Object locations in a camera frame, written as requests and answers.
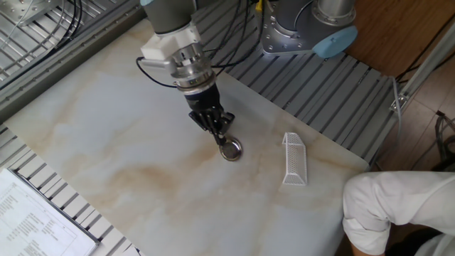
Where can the aluminium frame rail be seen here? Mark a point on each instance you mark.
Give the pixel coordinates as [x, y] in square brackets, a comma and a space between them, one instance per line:
[423, 67]

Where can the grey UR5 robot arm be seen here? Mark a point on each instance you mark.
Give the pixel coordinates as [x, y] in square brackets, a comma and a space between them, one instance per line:
[170, 16]

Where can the silver robot mounting plate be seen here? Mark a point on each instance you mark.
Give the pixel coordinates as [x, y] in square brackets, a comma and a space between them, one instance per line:
[281, 39]

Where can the marble pattern board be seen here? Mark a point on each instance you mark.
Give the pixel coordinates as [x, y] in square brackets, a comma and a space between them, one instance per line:
[160, 177]

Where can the small round metal plate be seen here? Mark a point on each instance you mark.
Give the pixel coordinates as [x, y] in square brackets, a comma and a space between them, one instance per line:
[232, 153]

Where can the spare silver mounting plate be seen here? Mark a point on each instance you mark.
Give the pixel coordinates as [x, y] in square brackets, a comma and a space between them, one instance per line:
[28, 10]

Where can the printed paper stack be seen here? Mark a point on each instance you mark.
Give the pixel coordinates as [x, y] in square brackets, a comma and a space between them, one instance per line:
[32, 220]

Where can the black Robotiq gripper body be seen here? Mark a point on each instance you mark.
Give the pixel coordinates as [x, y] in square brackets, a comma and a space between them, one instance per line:
[204, 99]

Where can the yellow plastic piece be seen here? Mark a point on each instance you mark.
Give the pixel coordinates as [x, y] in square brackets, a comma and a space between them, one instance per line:
[259, 5]

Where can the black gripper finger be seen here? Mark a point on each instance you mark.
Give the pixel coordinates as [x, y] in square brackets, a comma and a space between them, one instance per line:
[206, 122]
[224, 122]

